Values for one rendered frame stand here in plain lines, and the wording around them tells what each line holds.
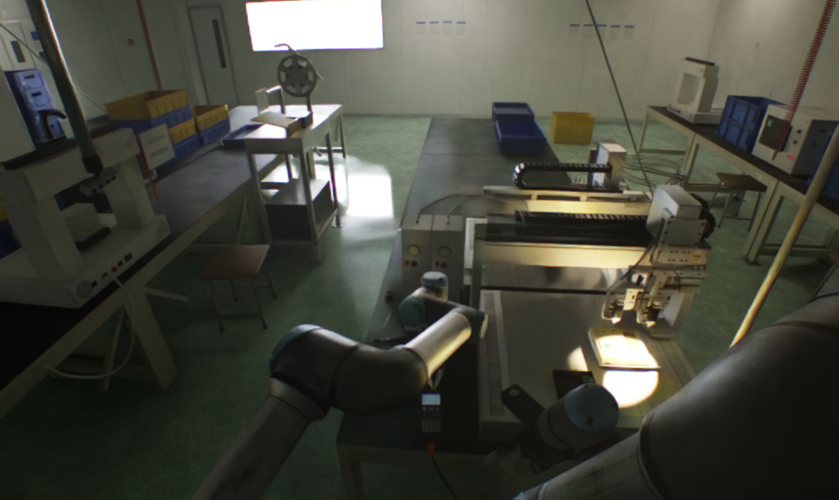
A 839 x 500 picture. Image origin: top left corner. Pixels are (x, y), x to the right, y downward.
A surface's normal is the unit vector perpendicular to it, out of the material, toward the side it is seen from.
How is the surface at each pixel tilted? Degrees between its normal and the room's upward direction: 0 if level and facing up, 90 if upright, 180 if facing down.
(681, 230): 90
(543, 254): 90
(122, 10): 90
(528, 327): 0
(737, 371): 49
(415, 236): 90
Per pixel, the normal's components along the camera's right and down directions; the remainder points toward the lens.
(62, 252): 1.00, 0.04
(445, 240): -0.10, 0.49
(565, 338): -0.01, -0.87
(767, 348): -0.52, -0.85
